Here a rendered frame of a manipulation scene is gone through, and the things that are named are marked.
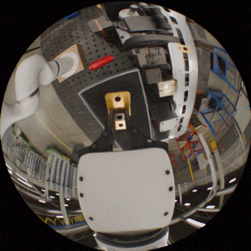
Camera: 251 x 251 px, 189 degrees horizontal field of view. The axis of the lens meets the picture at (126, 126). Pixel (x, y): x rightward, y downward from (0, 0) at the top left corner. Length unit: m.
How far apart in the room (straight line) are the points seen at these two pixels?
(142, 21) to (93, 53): 0.51
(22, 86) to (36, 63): 0.08
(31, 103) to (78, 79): 0.48
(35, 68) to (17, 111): 0.14
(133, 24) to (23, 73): 0.29
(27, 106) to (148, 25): 0.38
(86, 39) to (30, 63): 0.47
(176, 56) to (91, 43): 0.52
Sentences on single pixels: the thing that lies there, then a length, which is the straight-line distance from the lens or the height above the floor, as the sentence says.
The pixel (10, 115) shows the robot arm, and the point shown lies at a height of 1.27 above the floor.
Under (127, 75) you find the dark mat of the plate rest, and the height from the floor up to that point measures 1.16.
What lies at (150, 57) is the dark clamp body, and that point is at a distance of 0.27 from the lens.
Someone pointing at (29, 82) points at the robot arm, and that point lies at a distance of 0.31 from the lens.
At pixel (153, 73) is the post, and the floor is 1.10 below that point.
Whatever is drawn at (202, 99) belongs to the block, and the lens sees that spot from 0.60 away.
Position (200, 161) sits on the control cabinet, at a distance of 10.61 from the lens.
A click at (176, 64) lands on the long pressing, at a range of 0.41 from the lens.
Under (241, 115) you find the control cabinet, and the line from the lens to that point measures 8.19.
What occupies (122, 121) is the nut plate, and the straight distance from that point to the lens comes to 0.17.
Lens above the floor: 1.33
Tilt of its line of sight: 41 degrees down
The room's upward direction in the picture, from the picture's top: 173 degrees clockwise
